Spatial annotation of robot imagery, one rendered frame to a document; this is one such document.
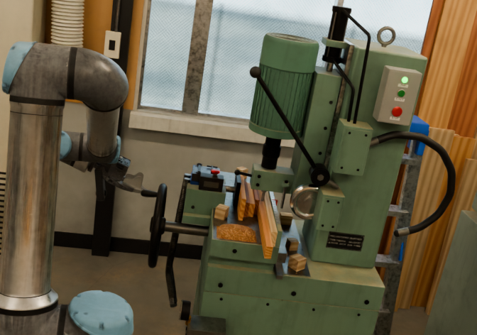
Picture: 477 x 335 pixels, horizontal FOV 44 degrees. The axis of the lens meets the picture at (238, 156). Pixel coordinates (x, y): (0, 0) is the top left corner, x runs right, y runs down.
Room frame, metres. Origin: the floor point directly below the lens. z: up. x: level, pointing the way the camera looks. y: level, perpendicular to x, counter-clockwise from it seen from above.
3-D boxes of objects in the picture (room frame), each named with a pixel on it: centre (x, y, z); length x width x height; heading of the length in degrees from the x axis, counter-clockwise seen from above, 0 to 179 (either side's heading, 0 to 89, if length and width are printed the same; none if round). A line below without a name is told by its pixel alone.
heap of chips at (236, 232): (1.66, -0.03, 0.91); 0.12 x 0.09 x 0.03; 95
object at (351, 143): (1.72, -0.33, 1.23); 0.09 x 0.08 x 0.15; 95
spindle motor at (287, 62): (1.85, -0.10, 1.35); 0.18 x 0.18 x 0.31
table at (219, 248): (1.91, 0.01, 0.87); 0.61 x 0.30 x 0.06; 5
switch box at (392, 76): (1.74, -0.44, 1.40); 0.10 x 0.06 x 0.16; 95
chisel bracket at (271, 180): (1.85, -0.12, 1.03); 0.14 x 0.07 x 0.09; 95
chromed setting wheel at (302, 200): (1.74, -0.25, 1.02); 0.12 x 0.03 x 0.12; 95
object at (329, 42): (1.86, -0.24, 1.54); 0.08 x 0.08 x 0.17; 5
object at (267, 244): (1.85, -0.10, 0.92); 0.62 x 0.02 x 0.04; 5
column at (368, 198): (1.88, -0.39, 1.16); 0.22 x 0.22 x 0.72; 5
